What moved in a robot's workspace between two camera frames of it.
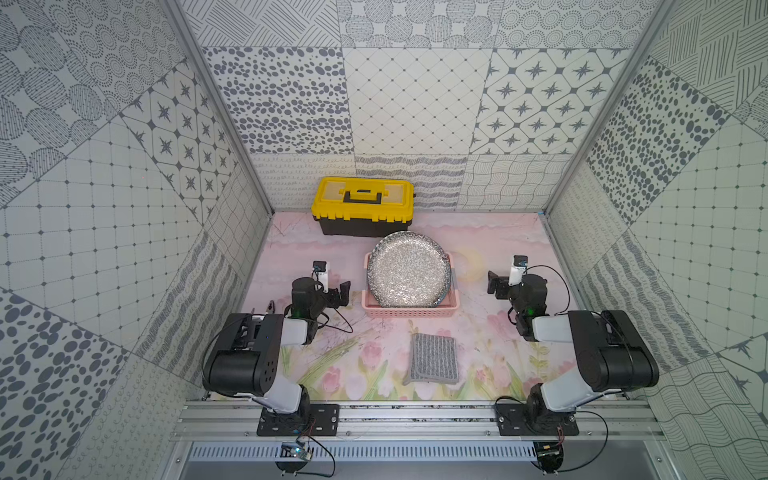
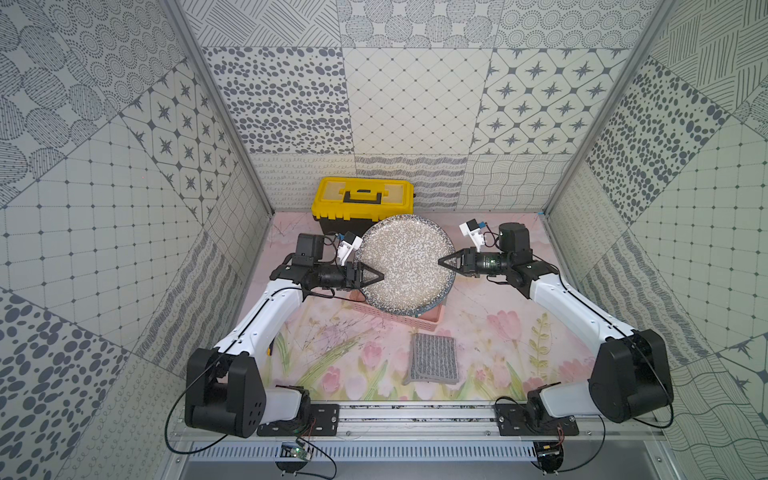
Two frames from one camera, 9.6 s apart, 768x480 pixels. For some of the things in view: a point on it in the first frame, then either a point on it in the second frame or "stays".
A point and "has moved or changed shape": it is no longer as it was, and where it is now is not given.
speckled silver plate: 408,269 has moved or changed shape
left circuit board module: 293,457 stays
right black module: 549,454 stays
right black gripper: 502,285 → 468,261
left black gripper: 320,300 → 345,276
